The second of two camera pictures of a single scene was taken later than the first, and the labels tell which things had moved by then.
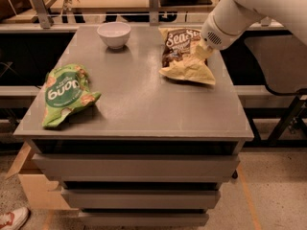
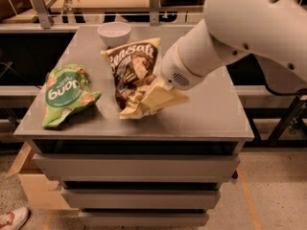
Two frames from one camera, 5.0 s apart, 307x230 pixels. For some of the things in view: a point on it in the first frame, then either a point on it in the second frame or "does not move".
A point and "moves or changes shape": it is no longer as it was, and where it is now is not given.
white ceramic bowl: [114, 34] does not move
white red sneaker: [13, 218] does not move
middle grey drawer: [141, 197] does not move
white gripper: [215, 35] to [174, 70]
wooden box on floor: [38, 189] does not move
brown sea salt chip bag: [179, 58] moves or changes shape
